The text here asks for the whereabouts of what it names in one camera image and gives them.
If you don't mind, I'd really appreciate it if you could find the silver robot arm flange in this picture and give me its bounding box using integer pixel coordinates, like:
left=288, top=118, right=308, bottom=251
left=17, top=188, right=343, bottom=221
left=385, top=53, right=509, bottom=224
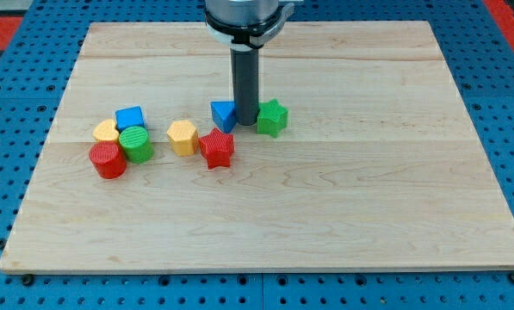
left=204, top=0, right=295, bottom=52

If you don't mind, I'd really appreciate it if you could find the red star block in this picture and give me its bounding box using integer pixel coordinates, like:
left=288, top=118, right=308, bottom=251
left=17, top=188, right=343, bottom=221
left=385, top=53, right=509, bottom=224
left=199, top=127, right=235, bottom=170

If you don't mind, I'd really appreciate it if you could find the blue cube block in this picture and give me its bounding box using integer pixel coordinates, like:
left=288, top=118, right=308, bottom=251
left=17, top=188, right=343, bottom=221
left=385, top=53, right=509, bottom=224
left=115, top=106, right=146, bottom=133

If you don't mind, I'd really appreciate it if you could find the green cylinder block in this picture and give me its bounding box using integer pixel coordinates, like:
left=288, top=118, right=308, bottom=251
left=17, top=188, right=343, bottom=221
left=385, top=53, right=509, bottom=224
left=119, top=126, right=154, bottom=164

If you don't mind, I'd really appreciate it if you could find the yellow hexagon block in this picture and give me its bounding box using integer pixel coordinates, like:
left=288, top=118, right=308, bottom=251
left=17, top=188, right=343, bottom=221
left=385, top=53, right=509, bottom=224
left=167, top=120, right=199, bottom=157

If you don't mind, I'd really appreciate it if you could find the blue triangle block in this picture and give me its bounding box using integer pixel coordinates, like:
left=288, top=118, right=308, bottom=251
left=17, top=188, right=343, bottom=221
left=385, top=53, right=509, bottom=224
left=210, top=101, right=237, bottom=133

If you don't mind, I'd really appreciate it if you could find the wooden board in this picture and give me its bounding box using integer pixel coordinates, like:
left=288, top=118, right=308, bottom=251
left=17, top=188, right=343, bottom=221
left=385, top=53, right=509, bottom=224
left=0, top=21, right=514, bottom=275

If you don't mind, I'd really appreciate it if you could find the yellow heart block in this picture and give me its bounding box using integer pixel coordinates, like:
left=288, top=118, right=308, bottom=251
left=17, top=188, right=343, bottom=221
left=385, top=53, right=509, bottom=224
left=92, top=119, right=120, bottom=143

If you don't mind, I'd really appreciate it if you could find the green star block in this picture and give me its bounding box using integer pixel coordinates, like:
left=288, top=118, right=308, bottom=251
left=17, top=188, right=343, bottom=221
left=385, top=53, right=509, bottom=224
left=257, top=98, right=288, bottom=138

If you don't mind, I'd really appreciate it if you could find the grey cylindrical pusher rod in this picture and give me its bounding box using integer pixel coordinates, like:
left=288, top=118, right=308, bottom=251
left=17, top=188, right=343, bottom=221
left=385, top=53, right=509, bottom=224
left=230, top=49, right=259, bottom=126

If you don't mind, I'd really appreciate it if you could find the red cylinder block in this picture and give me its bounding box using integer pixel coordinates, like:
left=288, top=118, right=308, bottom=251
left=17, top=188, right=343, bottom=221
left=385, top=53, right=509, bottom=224
left=89, top=141, right=127, bottom=179

